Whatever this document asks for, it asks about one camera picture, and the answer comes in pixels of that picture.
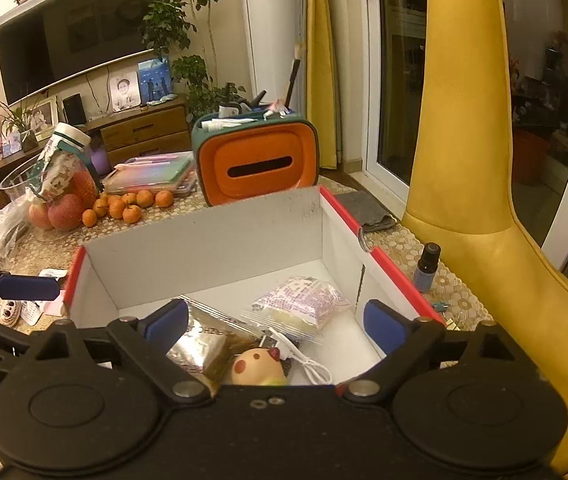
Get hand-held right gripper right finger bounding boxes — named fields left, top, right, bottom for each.
left=336, top=298, right=529, bottom=403

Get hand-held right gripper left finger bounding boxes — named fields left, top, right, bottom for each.
left=29, top=298, right=215, bottom=403

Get silver snack packet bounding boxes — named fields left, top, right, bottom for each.
left=166, top=297, right=265, bottom=386

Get white charging cable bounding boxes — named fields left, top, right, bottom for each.
left=259, top=327, right=333, bottom=386

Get pink white snack packet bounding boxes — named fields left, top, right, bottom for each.
left=240, top=276, right=352, bottom=345

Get red cardboard box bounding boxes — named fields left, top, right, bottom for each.
left=62, top=185, right=447, bottom=396

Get yellow pig toy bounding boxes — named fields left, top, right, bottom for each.
left=221, top=346, right=289, bottom=387

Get small bear ornament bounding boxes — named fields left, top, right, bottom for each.
left=0, top=300, right=20, bottom=328

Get white black sachet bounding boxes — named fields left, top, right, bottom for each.
left=19, top=300, right=45, bottom=326

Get pink sticky notes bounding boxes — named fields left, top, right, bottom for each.
left=39, top=287, right=68, bottom=317

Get small metal trinket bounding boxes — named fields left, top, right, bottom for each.
left=434, top=301, right=457, bottom=331

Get small blue bottle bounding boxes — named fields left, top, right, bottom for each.
left=412, top=242, right=442, bottom=293

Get red apple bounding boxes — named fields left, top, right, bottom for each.
left=28, top=200, right=52, bottom=231
left=48, top=194, right=85, bottom=232

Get glass fruit bowl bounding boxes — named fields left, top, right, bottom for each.
left=0, top=157, right=102, bottom=243

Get grey cloth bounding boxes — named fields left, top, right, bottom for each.
left=336, top=191, right=399, bottom=233

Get orange fruit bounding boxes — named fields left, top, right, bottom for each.
left=66, top=170, right=99, bottom=210

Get pile of tangerines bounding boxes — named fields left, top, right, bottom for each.
left=81, top=189, right=175, bottom=228

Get clear jar with white lid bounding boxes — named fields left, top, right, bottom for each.
left=38, top=122, right=91, bottom=202

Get small photo card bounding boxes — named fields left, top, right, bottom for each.
left=3, top=130, right=24, bottom=157

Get purple kettlebell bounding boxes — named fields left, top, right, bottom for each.
left=89, top=140, right=111, bottom=176

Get potted grass plant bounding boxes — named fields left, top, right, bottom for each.
left=0, top=95, right=40, bottom=153

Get pastel book stack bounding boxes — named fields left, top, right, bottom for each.
left=101, top=151, right=199, bottom=198

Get black speaker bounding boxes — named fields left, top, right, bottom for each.
left=62, top=93, right=88, bottom=127

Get green orange tissue box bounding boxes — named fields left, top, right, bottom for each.
left=191, top=112, right=321, bottom=208

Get wooden television cabinet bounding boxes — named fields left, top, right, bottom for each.
left=0, top=94, right=192, bottom=221

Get white tube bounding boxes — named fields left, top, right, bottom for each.
left=200, top=117, right=257, bottom=131

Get portrait photo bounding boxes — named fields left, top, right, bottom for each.
left=111, top=71, right=141, bottom=112

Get yellow giraffe toy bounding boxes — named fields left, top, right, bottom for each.
left=401, top=0, right=568, bottom=476

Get blue picture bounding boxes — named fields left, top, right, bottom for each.
left=137, top=56, right=173, bottom=103

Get yellow curtain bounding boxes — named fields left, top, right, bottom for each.
left=296, top=0, right=345, bottom=171

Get black television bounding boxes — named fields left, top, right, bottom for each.
left=0, top=0, right=162, bottom=106

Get glass balcony door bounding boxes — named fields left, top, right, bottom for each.
left=344, top=0, right=568, bottom=286

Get tall green houseplant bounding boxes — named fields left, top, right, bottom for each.
left=141, top=0, right=247, bottom=123

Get white standing air conditioner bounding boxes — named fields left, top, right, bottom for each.
left=241, top=0, right=309, bottom=121

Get white photo frame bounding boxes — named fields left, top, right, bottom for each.
left=31, top=96, right=60, bottom=142

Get black handled brush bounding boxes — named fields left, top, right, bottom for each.
left=284, top=42, right=305, bottom=111

